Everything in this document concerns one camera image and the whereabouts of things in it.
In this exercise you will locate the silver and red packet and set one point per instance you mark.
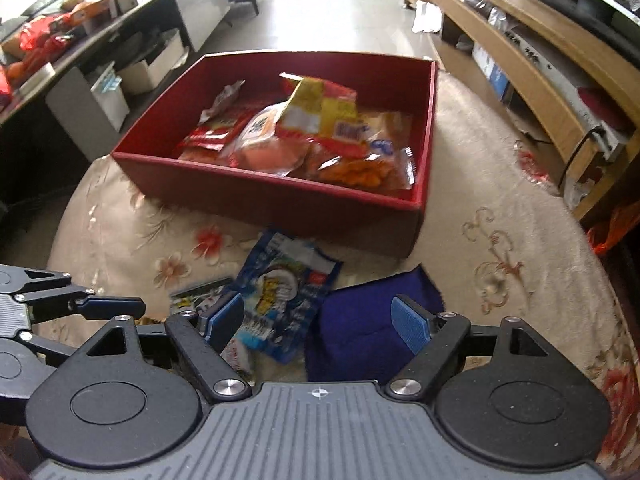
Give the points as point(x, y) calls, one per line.
point(222, 102)

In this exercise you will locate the white and blue box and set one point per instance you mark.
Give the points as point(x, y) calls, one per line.
point(492, 72)

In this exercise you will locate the red fabric item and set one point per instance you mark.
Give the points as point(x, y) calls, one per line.
point(602, 107)

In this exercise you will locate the white power strip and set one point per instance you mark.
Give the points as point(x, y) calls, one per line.
point(590, 120)

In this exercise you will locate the blue snack packet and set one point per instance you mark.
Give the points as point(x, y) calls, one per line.
point(285, 280)

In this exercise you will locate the white paper bag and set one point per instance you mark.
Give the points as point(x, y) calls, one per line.
point(427, 17)

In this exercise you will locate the pale snack packet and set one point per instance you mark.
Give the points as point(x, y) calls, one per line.
point(390, 130)

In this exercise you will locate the white tray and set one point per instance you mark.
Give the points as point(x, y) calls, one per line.
point(37, 77)

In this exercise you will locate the white and red packet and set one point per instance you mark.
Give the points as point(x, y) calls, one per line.
point(237, 360)

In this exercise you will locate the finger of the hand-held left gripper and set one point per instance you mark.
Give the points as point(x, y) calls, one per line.
point(42, 350)
point(110, 307)

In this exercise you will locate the white storage box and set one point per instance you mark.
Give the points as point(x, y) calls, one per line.
point(110, 97)

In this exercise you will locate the orange cardboard box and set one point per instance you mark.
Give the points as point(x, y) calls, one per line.
point(95, 10)

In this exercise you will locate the red snack packet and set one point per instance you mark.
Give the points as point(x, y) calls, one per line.
point(210, 140)

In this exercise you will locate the dark coffee table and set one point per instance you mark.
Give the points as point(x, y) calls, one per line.
point(200, 5)

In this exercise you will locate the dark blue cloth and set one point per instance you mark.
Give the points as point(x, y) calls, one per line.
point(360, 320)

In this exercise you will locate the floral beige tablecloth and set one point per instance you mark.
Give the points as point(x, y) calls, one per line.
point(500, 210)

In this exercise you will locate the clear orange snack packet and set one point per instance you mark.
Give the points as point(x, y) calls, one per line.
point(360, 170)

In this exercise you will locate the red plastic bag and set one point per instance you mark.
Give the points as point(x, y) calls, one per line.
point(45, 35)

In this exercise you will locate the red cardboard box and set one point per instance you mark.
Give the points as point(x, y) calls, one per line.
point(275, 205)

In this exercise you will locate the yellow snack packet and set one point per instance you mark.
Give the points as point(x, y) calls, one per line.
point(310, 105)

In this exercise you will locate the orange plastic bag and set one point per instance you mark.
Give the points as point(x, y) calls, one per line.
point(615, 232)

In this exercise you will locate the wooden tv stand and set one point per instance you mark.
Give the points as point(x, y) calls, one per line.
point(545, 110)

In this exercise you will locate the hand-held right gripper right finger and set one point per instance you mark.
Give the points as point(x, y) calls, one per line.
point(412, 327)

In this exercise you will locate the white open cardboard box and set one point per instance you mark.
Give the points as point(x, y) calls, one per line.
point(155, 67)

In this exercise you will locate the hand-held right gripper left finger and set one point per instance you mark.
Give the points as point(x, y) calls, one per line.
point(225, 317)

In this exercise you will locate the pink sausage packet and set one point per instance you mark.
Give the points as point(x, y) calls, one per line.
point(270, 150)

